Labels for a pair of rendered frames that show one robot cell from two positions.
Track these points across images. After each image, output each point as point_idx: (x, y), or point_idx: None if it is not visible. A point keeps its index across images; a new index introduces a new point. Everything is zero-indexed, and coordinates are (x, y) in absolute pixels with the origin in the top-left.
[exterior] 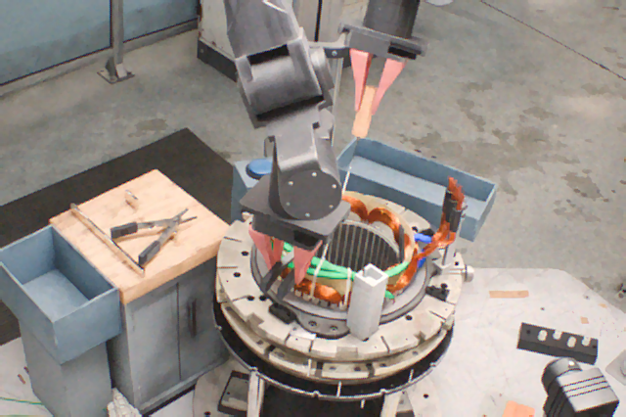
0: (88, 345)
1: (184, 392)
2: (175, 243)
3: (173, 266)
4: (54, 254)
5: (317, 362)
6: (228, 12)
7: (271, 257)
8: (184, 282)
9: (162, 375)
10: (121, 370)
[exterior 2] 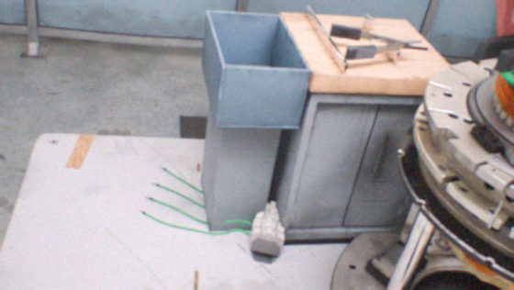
0: (255, 120)
1: (340, 239)
2: (394, 65)
3: (380, 79)
4: (272, 49)
5: (508, 217)
6: None
7: (508, 18)
8: (386, 110)
9: (325, 207)
10: (285, 180)
